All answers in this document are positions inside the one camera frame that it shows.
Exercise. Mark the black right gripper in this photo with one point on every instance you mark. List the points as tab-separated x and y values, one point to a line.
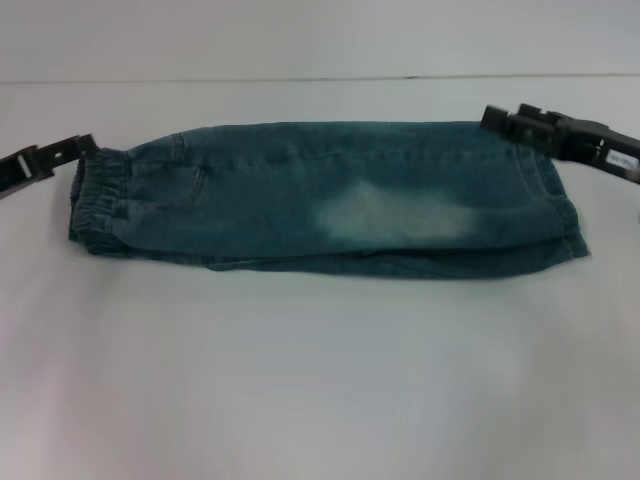
580	142

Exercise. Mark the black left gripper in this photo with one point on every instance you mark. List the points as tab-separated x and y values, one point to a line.
17	172

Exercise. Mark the blue denim shorts with embroidery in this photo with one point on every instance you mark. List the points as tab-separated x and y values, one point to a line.
300	210

